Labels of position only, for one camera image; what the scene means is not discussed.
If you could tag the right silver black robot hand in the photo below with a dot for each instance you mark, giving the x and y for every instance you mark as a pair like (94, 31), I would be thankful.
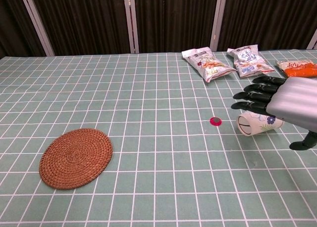
(292, 98)

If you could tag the white floral paper cup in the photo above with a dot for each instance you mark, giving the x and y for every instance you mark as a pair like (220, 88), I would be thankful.
(257, 124)

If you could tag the orange and white snack bag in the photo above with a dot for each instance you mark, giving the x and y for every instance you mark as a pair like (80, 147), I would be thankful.
(298, 68)

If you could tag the white snack bag blue print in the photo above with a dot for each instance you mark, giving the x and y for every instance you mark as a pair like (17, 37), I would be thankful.
(248, 61)

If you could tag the white snack bag red print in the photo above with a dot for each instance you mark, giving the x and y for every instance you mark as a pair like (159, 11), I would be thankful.
(208, 63)

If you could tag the small red round magnet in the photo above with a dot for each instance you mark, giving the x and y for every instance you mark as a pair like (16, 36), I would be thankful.
(215, 121)

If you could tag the dark pleated screen curtain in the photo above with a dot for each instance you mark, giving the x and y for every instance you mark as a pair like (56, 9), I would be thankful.
(173, 16)

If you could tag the green checkered tablecloth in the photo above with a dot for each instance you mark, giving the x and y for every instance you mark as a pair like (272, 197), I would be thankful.
(148, 143)

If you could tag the round woven rattan coaster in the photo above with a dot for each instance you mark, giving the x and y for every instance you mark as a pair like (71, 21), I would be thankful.
(75, 159)

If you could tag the white screen frame post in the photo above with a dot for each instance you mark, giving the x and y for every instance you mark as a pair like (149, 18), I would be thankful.
(131, 21)
(312, 40)
(218, 19)
(37, 21)

